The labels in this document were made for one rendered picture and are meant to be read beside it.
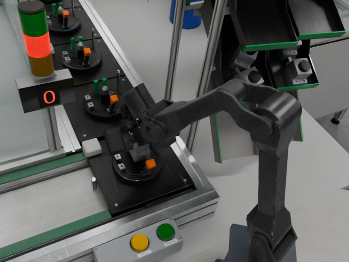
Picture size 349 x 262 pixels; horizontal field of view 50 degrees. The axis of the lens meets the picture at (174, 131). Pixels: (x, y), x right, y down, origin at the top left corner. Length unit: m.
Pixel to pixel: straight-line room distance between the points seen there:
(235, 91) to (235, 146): 0.49
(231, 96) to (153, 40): 1.15
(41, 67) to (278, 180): 0.53
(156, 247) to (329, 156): 0.73
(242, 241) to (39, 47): 0.59
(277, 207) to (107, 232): 0.44
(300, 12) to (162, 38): 0.87
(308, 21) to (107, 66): 0.71
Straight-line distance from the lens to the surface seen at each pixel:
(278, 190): 0.68
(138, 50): 1.65
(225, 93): 0.60
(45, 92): 0.90
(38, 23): 0.80
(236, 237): 0.87
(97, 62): 1.36
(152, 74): 1.53
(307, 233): 1.19
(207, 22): 1.01
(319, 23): 1.00
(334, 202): 1.29
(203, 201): 1.02
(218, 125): 1.07
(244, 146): 1.10
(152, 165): 0.93
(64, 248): 0.95
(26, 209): 1.07
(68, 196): 1.07
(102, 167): 1.05
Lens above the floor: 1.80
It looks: 46 degrees down
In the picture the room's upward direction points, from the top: 9 degrees clockwise
